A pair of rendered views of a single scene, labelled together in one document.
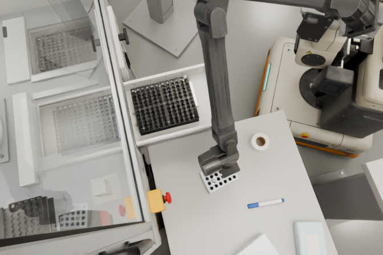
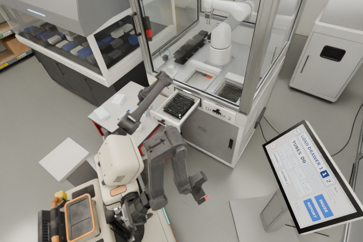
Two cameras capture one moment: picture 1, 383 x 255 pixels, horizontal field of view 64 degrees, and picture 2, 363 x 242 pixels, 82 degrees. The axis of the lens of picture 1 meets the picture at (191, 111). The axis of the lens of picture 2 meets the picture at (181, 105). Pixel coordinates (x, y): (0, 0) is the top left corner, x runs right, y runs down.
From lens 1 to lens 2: 153 cm
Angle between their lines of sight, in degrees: 58
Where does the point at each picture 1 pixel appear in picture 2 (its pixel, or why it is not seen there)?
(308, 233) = (103, 113)
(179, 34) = (243, 216)
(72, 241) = (135, 1)
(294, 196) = (114, 123)
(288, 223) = (112, 115)
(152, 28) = (260, 205)
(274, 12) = not seen: outside the picture
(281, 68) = (159, 224)
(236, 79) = (187, 218)
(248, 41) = not seen: outside the picture
